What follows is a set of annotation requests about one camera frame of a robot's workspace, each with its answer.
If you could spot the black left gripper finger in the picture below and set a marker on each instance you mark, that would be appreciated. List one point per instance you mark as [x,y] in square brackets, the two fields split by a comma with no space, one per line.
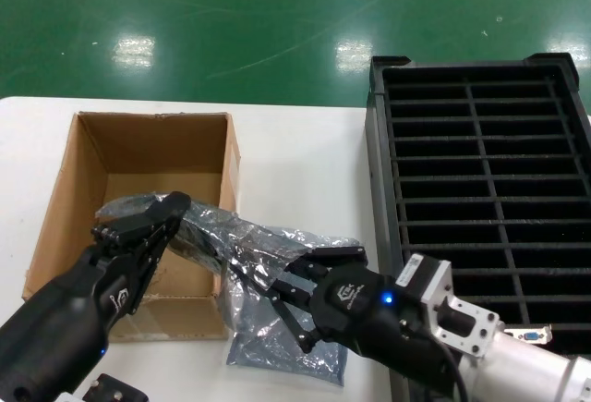
[150,261]
[136,226]

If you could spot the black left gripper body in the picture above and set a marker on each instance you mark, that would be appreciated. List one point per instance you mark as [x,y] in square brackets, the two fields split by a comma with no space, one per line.
[60,328]

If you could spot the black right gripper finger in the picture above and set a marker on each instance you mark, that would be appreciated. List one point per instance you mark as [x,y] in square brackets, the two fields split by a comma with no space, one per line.
[332,259]
[297,309]

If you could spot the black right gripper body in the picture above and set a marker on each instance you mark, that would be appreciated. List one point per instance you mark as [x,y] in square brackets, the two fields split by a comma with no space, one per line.
[360,309]

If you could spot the black graphics card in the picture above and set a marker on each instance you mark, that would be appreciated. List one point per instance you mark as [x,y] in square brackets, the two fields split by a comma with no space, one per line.
[531,335]
[194,245]

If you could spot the grey antistatic bag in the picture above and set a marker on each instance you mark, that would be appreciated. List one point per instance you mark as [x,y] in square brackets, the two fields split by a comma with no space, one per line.
[258,235]
[286,365]

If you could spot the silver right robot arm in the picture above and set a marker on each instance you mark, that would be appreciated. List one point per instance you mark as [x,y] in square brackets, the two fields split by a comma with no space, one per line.
[545,369]

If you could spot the black slotted container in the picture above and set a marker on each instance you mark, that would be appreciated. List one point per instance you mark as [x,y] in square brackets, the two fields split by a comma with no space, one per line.
[381,198]

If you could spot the brown cardboard box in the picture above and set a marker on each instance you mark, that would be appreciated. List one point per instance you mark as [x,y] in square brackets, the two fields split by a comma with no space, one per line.
[152,143]

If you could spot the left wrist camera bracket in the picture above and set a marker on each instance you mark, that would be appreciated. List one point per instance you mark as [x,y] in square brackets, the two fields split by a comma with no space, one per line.
[111,388]

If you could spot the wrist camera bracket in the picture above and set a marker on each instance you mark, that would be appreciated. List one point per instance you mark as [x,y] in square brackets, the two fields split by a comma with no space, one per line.
[461,323]
[111,388]

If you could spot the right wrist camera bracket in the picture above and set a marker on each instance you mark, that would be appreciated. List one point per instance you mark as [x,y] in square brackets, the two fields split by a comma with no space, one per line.
[461,323]

